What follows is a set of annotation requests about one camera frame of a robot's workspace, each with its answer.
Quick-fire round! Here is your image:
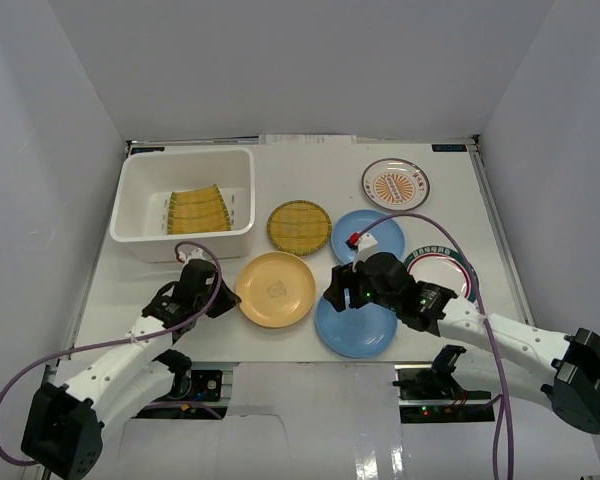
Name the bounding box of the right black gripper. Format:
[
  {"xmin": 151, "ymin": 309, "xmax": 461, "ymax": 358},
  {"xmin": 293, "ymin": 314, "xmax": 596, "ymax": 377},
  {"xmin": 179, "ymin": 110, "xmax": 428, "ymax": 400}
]
[{"xmin": 323, "ymin": 262, "xmax": 399, "ymax": 314}]

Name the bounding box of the yellow plastic plate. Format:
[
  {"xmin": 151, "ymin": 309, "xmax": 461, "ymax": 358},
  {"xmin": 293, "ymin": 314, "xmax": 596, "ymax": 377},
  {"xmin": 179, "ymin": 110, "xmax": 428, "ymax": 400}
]
[{"xmin": 235, "ymin": 252, "xmax": 316, "ymax": 329}]

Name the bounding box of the round yellow bamboo plate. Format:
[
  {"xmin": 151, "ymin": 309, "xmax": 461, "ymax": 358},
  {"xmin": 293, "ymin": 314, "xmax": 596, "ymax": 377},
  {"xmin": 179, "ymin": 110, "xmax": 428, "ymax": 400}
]
[{"xmin": 267, "ymin": 200, "xmax": 332, "ymax": 257}]

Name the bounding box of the light blue plate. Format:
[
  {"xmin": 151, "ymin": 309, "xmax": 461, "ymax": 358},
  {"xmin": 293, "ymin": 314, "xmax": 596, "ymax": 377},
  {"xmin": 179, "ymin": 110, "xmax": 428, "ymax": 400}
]
[
  {"xmin": 315, "ymin": 298, "xmax": 398, "ymax": 359},
  {"xmin": 331, "ymin": 209, "xmax": 406, "ymax": 264}
]

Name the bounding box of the square yellow bamboo plate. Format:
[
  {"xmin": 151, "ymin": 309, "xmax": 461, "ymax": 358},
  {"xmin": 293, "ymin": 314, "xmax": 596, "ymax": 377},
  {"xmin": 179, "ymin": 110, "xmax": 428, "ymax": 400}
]
[{"xmin": 167, "ymin": 184, "xmax": 231, "ymax": 235}]

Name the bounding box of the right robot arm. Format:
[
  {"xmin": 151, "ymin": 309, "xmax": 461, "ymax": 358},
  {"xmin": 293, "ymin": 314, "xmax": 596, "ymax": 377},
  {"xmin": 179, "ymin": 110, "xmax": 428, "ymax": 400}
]
[{"xmin": 323, "ymin": 252, "xmax": 600, "ymax": 435}]

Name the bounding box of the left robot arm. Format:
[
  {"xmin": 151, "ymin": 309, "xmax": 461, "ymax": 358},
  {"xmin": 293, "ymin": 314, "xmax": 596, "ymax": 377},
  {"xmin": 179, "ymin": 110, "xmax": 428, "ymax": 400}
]
[{"xmin": 21, "ymin": 258, "xmax": 240, "ymax": 479}]

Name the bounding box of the white plastic bin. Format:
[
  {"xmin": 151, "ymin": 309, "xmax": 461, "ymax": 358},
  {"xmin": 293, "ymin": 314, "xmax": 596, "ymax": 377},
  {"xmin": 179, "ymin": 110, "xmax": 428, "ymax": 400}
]
[{"xmin": 109, "ymin": 147, "xmax": 256, "ymax": 263}]

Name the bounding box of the green red rimmed plate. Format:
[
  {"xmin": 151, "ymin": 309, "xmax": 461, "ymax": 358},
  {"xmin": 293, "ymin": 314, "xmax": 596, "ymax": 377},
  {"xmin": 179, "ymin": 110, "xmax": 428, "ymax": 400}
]
[{"xmin": 404, "ymin": 245, "xmax": 479, "ymax": 303}]

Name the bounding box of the orange sunburst enamel plate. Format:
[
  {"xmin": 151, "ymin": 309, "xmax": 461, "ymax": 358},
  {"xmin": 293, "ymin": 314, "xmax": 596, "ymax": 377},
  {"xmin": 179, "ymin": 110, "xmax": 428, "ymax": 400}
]
[{"xmin": 361, "ymin": 158, "xmax": 431, "ymax": 211}]

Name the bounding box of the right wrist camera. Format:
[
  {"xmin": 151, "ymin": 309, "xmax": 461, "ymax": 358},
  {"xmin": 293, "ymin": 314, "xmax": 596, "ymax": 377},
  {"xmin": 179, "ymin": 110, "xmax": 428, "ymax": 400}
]
[{"xmin": 346, "ymin": 232, "xmax": 379, "ymax": 269}]

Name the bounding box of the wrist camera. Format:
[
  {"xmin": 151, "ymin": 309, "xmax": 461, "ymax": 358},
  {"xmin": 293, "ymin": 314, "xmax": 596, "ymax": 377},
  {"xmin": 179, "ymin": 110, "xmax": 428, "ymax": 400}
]
[
  {"xmin": 346, "ymin": 232, "xmax": 379, "ymax": 269},
  {"xmin": 176, "ymin": 247, "xmax": 206, "ymax": 265}
]

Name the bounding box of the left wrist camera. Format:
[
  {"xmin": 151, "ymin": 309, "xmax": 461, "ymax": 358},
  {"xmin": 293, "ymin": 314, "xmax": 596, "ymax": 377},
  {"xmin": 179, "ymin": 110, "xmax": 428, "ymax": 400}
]
[{"xmin": 176, "ymin": 247, "xmax": 206, "ymax": 265}]

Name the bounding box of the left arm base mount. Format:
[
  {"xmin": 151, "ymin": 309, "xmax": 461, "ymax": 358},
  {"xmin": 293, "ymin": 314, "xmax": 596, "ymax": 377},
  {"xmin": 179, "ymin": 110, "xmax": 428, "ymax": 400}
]
[{"xmin": 147, "ymin": 370, "xmax": 226, "ymax": 420}]

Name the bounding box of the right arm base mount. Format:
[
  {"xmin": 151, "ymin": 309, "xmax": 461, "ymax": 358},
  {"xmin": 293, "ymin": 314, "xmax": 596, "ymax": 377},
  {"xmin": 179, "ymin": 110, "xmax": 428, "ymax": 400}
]
[{"xmin": 393, "ymin": 345, "xmax": 496, "ymax": 425}]

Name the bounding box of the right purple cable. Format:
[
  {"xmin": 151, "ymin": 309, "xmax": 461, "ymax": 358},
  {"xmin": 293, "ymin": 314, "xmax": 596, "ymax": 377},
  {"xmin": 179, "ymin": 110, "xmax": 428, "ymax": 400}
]
[{"xmin": 352, "ymin": 212, "xmax": 516, "ymax": 480}]

